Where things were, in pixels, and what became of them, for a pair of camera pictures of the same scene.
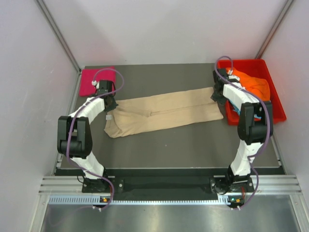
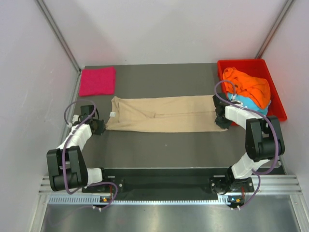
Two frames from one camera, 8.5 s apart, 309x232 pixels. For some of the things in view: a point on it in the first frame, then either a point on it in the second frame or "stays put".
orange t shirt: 259,87 stays put
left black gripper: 112,106 -> 102,127
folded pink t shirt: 86,89 stays put
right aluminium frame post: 274,29 stays put
